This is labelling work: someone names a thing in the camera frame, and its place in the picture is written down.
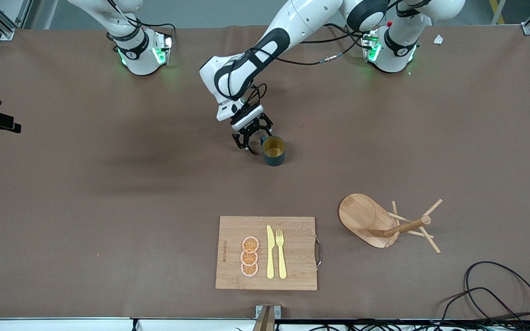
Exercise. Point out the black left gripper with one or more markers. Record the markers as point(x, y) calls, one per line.
point(250, 125)

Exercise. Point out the dark green ribbed cup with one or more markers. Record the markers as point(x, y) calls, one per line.
point(274, 160)

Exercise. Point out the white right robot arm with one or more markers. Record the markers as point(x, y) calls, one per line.
point(138, 59)

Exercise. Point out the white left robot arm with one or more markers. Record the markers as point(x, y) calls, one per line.
point(292, 23)

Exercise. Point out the wooden cup rack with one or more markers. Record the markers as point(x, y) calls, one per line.
point(361, 216)

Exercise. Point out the orange slice toy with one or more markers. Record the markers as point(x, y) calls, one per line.
point(250, 244)
point(249, 270)
point(249, 259)

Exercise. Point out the yellow plastic knife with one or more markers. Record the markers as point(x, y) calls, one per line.
point(270, 257)

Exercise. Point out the yellow plastic fork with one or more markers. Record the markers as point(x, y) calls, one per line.
point(282, 262)

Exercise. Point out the brown table cover sheet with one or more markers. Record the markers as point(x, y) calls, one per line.
point(62, 253)

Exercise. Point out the wooden cutting board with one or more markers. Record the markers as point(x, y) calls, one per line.
point(292, 276)

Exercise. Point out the white paper scrap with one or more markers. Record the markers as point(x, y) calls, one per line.
point(438, 39)

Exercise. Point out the metal table edge bracket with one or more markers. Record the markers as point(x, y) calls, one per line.
point(278, 311)

